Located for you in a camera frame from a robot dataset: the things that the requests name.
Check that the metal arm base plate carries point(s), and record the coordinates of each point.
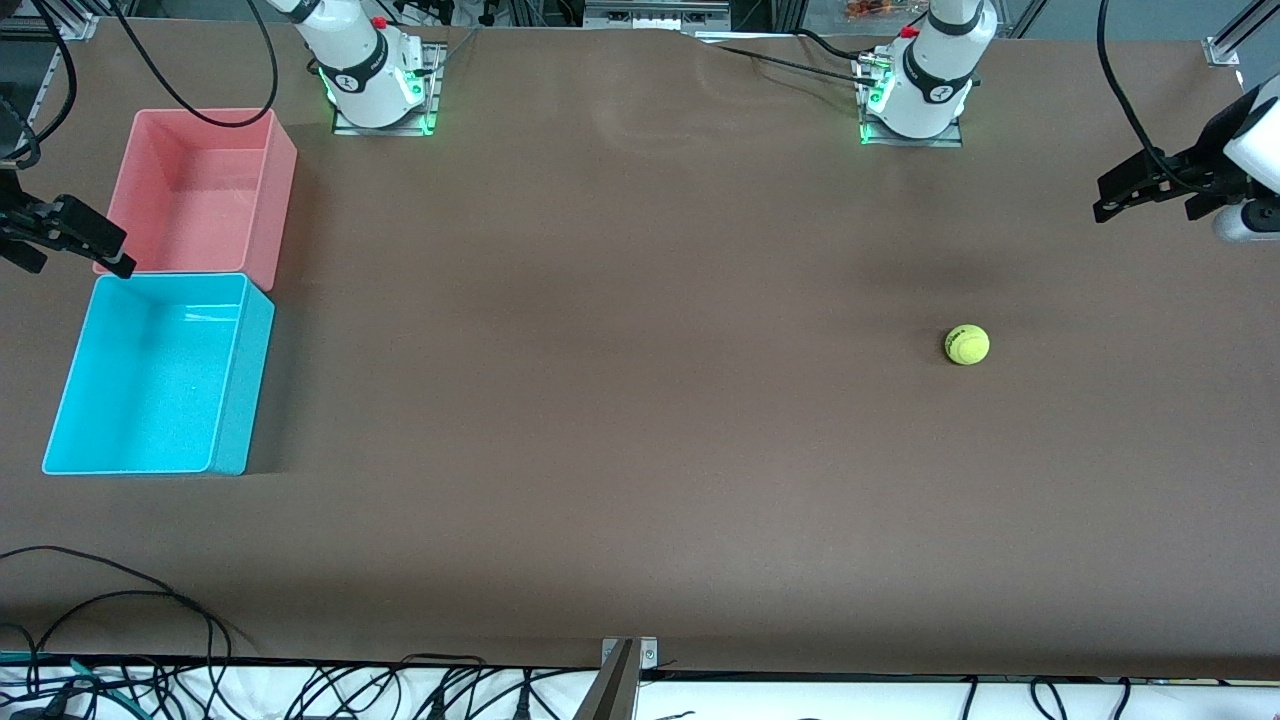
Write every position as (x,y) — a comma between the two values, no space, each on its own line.
(433,90)
(945,141)

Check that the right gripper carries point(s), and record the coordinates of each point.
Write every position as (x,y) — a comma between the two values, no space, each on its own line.
(12,222)

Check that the yellow-green tennis ball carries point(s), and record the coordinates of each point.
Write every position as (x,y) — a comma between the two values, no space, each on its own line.
(967,345)

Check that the perforated metal rail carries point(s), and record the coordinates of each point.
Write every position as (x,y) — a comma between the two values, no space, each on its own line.
(45,90)

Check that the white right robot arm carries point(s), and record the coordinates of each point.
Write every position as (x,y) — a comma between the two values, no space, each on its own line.
(360,70)

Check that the aluminium frame profile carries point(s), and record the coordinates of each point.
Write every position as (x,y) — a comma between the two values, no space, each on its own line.
(50,28)
(1235,35)

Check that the grey metal box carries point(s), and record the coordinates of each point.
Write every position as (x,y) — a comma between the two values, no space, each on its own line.
(655,14)

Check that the blue plastic bin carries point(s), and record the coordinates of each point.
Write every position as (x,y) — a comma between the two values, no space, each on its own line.
(150,380)

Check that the pink plastic bin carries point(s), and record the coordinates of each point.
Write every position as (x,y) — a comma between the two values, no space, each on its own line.
(210,200)

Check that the aluminium profile beam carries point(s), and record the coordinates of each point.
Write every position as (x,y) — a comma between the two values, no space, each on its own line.
(612,690)

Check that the orange items in clear box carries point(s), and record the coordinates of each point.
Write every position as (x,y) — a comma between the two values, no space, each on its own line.
(875,9)

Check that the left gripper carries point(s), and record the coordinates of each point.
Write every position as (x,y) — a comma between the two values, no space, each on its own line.
(1206,157)

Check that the metal corner bracket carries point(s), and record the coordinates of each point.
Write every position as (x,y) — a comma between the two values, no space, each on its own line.
(648,652)

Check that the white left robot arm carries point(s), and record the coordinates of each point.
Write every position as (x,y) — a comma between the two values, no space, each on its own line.
(930,80)

